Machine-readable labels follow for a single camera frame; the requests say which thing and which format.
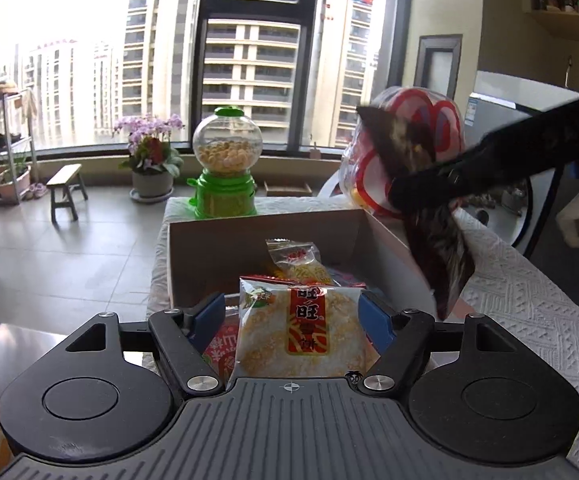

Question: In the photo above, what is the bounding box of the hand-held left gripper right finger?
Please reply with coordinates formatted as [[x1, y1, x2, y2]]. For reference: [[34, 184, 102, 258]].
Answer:
[[357, 291, 517, 395]]

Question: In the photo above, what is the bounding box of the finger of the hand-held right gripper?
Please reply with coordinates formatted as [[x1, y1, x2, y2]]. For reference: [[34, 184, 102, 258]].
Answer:
[[389, 91, 579, 211]]

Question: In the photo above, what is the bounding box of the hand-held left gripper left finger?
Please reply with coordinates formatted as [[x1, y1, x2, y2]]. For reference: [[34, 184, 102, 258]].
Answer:
[[64, 291, 226, 395]]

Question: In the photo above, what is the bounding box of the rectangular cardboard box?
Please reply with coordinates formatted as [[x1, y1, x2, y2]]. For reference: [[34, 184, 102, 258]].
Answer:
[[167, 208, 441, 362]]

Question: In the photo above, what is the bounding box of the large rice cracker packet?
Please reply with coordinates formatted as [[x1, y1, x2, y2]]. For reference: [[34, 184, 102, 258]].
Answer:
[[230, 272, 381, 379]]

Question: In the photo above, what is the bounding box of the red yellow snack packet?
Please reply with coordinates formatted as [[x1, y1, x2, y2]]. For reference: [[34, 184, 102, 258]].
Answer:
[[266, 238, 333, 287]]

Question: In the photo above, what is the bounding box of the dark snack packet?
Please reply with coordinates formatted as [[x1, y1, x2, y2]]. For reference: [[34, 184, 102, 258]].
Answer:
[[357, 104, 476, 322]]

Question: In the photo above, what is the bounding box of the red white snack packet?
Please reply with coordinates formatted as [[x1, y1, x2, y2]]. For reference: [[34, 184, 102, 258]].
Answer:
[[204, 320, 241, 382]]

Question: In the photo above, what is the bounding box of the grey washing machine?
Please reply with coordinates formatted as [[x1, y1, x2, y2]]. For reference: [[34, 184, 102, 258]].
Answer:
[[464, 70, 579, 262]]

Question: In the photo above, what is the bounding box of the rabbit-shaped snack bag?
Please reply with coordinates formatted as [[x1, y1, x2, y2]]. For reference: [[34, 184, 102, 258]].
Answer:
[[338, 86, 469, 220]]

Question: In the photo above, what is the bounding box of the shallow wooden tray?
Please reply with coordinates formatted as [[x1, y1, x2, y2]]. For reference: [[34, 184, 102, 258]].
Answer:
[[264, 179, 313, 198]]

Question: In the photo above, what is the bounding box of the green gumball machine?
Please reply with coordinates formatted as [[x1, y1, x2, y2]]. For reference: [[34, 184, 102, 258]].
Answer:
[[186, 105, 264, 220]]

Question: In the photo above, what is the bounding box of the pink orchid plant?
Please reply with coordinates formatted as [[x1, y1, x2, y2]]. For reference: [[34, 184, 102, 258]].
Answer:
[[113, 113, 186, 204]]

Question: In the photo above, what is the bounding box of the small wooden stool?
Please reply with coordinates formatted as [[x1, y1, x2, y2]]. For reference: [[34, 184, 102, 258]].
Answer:
[[46, 163, 89, 224]]

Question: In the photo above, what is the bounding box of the potted green plant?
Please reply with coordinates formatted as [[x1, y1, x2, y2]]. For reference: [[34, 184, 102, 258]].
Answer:
[[0, 157, 33, 199]]

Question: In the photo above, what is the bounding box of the metal rack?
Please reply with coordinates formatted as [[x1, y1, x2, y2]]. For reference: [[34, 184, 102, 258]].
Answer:
[[0, 77, 39, 206]]

